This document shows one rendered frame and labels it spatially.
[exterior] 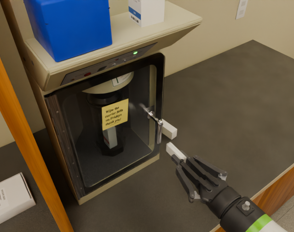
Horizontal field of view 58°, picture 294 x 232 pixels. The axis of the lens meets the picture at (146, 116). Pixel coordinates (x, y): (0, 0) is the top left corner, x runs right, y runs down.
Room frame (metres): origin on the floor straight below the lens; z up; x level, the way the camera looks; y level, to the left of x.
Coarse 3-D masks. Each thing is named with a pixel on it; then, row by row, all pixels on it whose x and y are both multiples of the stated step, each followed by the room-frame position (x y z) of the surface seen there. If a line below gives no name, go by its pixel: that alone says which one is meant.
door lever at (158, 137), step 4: (152, 112) 0.57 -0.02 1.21; (148, 116) 0.56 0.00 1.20; (152, 116) 0.56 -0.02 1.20; (156, 120) 0.54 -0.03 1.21; (160, 120) 0.54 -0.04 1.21; (156, 124) 0.53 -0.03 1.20; (160, 124) 0.53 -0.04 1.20; (156, 128) 0.53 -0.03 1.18; (160, 128) 0.53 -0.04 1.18; (156, 132) 0.53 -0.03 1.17; (160, 132) 0.53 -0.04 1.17; (156, 136) 0.53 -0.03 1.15; (160, 136) 0.53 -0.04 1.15; (156, 140) 0.53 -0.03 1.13; (160, 140) 0.53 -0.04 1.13
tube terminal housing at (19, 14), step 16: (0, 0) 0.50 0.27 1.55; (16, 0) 0.43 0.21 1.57; (112, 0) 0.53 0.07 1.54; (16, 16) 0.43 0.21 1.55; (16, 32) 0.46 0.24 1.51; (32, 32) 0.44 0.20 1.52; (32, 80) 0.47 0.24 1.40; (80, 80) 0.48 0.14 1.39; (48, 112) 0.43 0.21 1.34; (48, 128) 0.48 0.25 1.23; (64, 160) 0.43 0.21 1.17; (64, 176) 0.50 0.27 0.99; (128, 176) 0.54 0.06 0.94; (96, 192) 0.46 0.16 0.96
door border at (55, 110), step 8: (56, 96) 0.43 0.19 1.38; (56, 104) 0.43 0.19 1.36; (56, 112) 0.43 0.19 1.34; (56, 120) 0.42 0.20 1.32; (56, 128) 0.42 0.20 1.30; (64, 128) 0.43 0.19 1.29; (64, 136) 0.43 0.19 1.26; (64, 144) 0.42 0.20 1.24; (72, 152) 0.43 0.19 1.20; (72, 160) 0.43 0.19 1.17; (72, 168) 0.42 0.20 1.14; (80, 184) 0.43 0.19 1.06; (80, 192) 0.43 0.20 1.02
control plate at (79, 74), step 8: (144, 48) 0.47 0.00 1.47; (120, 56) 0.44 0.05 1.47; (128, 56) 0.47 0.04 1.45; (136, 56) 0.51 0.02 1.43; (96, 64) 0.41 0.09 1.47; (104, 64) 0.44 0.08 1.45; (72, 72) 0.38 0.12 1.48; (80, 72) 0.40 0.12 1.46; (88, 72) 0.43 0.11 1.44; (96, 72) 0.46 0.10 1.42; (64, 80) 0.40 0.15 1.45
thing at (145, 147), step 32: (128, 64) 0.54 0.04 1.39; (160, 64) 0.59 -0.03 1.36; (64, 96) 0.44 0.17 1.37; (96, 96) 0.48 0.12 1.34; (128, 96) 0.53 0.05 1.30; (160, 96) 0.59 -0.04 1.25; (96, 128) 0.47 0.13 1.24; (128, 128) 0.53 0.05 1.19; (96, 160) 0.46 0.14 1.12; (128, 160) 0.52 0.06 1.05
